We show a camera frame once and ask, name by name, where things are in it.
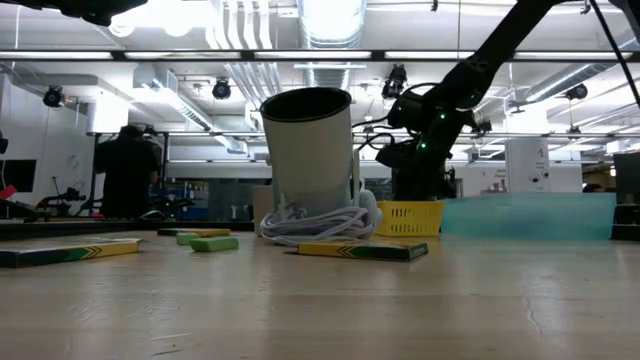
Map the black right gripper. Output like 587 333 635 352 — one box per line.
393 132 459 201

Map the white cylindrical cup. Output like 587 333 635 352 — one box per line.
259 87 354 217

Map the white coiled cable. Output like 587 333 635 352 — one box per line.
259 189 384 246

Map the yellow plastic basket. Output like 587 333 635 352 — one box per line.
375 200 445 238

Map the black desk monitor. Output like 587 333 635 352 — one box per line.
613 152 640 206

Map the black ceiling light rail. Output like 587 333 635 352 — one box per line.
0 48 640 63

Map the silver ventilation duct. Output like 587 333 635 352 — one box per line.
297 0 369 91

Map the black wall monitor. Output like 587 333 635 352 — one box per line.
0 158 38 194

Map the white column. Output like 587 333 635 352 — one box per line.
504 137 551 194

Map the green plastic tray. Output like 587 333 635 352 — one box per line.
440 192 618 241

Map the black ceiling spotlight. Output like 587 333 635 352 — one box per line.
211 77 233 101
42 85 65 109
381 63 409 100
565 82 590 101

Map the yellow green crayon box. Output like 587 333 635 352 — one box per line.
0 237 142 269
297 241 430 262
157 227 233 238

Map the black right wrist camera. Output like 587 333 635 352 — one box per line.
374 139 414 169

